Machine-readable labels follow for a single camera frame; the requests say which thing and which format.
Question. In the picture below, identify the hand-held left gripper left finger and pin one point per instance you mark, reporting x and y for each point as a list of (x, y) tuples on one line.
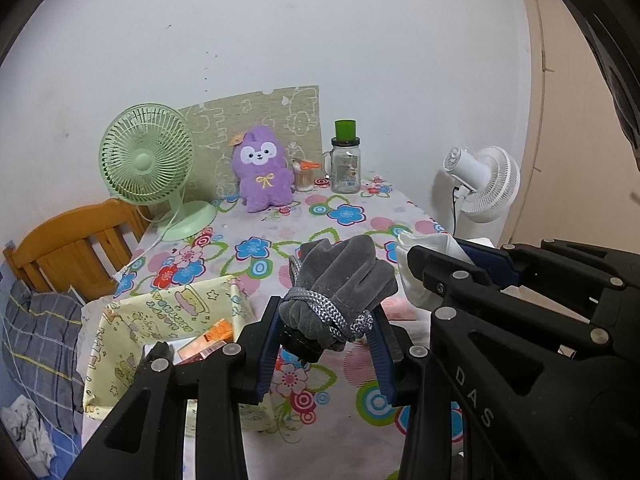
[(265, 355)]

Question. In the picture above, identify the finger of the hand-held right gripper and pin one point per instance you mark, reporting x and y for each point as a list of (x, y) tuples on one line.
[(450, 272), (495, 265)]

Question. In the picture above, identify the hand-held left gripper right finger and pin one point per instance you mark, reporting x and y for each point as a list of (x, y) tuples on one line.
[(382, 362)]

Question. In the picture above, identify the white soft cloth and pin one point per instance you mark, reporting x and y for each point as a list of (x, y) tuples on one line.
[(435, 241)]

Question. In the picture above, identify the green orange printed tissue pack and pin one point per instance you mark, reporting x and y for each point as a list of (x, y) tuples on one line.
[(215, 332)]

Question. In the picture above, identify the yellow printed storage box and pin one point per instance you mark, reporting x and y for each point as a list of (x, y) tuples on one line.
[(165, 305)]

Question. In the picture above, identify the pink soft item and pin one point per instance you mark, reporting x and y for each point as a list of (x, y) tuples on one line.
[(400, 310)]

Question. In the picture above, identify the white standing fan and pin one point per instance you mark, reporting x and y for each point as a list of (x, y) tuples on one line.
[(490, 185)]

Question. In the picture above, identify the white tissue pack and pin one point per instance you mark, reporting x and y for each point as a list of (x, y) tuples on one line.
[(160, 351)]

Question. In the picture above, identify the beige door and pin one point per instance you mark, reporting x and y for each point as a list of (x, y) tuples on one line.
[(565, 160)]

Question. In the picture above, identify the floral tablecloth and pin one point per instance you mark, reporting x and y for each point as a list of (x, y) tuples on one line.
[(320, 240)]

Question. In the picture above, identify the glass jar with green lid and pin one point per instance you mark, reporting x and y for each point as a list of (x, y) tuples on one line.
[(345, 170)]

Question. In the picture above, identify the purple plush toy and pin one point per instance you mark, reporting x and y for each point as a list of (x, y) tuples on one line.
[(262, 185)]

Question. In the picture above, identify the small jar with orange lid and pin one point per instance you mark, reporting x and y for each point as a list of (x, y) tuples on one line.
[(303, 180)]

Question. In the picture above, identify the beige printed cardboard sheet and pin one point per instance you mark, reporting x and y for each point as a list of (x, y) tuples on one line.
[(300, 110)]

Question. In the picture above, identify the grey plaid pillow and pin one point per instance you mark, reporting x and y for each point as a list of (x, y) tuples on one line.
[(40, 340)]

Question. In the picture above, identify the blue bedsheet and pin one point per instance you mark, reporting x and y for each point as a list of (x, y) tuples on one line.
[(60, 455)]

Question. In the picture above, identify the green desk fan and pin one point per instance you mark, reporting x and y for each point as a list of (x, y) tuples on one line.
[(142, 160)]

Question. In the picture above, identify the black curved object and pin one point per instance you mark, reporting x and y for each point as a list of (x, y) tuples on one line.
[(615, 60)]

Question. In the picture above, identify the white crumpled cloth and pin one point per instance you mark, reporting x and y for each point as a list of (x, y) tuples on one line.
[(25, 420)]

